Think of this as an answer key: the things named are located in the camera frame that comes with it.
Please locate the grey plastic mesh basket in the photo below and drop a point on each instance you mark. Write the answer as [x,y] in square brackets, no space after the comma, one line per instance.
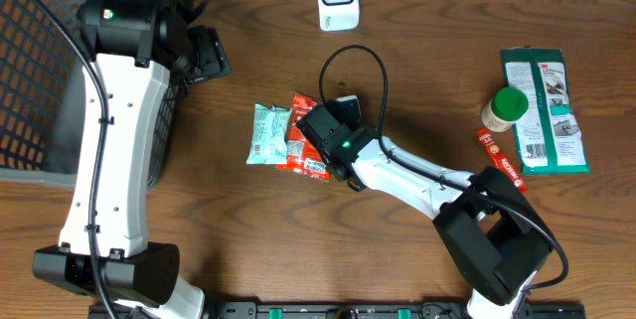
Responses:
[42,94]

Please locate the light teal snack packet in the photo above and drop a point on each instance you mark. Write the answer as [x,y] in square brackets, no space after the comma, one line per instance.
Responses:
[268,143]

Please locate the green-lid white jar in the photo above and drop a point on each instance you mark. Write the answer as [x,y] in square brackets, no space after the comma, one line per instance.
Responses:
[504,109]

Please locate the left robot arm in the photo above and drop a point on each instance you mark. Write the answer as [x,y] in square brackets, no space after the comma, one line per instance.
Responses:
[135,51]

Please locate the green white 3M package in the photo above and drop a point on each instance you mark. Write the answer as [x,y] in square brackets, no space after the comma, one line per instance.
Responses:
[548,136]

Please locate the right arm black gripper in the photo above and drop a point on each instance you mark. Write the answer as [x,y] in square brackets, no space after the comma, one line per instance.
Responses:
[328,162]

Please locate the red stick packet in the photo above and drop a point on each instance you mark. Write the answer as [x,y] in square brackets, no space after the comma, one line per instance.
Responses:
[500,159]

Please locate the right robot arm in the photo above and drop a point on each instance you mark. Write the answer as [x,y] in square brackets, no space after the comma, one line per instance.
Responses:
[495,238]

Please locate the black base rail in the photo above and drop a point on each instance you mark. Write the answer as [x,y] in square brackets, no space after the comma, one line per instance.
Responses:
[428,310]

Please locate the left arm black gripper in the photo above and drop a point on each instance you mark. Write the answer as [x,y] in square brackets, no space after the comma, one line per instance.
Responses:
[213,58]

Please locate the orange-red snack bag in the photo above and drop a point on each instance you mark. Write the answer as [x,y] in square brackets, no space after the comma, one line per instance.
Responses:
[302,157]

